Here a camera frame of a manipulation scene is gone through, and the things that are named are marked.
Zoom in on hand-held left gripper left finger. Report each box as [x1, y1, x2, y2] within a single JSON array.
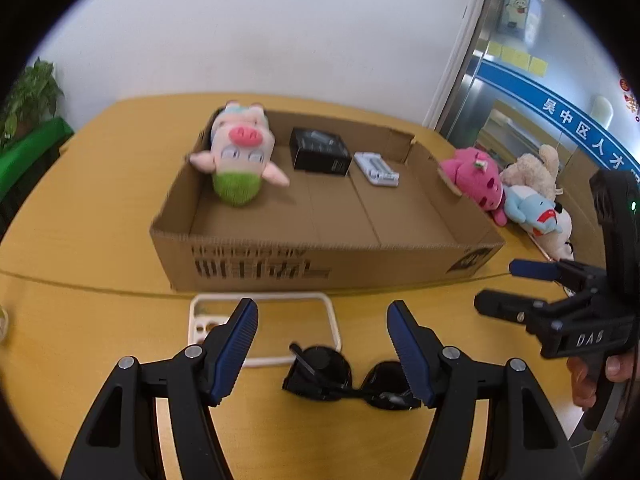
[[72, 298, 260, 480]]

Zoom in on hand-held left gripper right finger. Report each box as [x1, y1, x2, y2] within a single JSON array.
[[387, 300, 573, 480]]

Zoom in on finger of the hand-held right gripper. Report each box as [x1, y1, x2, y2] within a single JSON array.
[[509, 259, 608, 301], [474, 289, 576, 333]]

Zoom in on black sunglasses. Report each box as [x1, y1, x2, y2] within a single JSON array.
[[281, 342, 423, 413]]

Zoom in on brown cardboard box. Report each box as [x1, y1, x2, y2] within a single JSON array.
[[150, 107, 506, 293]]

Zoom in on person's right hand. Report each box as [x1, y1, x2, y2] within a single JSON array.
[[566, 352, 627, 413]]

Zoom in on cream phone case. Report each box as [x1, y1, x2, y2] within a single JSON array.
[[189, 291, 344, 367]]

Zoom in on blue and white plush toy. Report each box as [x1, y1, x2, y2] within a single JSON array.
[[502, 185, 560, 237]]

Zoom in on beige plush toy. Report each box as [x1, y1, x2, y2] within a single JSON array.
[[500, 144, 563, 201]]

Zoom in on pink bear plush toy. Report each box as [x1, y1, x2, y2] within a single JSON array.
[[438, 146, 507, 227]]

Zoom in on red paper decoration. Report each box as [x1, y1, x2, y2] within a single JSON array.
[[619, 77, 640, 121]]

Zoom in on blue door banner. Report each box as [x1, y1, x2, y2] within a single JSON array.
[[472, 52, 640, 181]]

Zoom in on wooden desk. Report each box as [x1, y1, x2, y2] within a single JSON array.
[[0, 92, 621, 480]]

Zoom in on white battery charger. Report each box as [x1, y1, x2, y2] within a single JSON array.
[[353, 151, 401, 188]]

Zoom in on pink pig plush toy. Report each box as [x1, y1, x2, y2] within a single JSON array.
[[187, 101, 291, 209]]

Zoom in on black product box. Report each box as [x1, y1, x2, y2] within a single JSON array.
[[290, 127, 352, 177]]

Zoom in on cartoon door poster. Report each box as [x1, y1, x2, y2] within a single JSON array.
[[500, 0, 543, 46]]

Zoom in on green table cloth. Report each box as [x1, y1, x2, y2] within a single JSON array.
[[0, 116, 76, 221]]

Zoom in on large potted green plant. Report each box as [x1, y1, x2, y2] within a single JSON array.
[[0, 57, 66, 148]]

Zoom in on glass door with metal frame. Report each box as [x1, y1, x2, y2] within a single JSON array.
[[425, 0, 640, 281]]

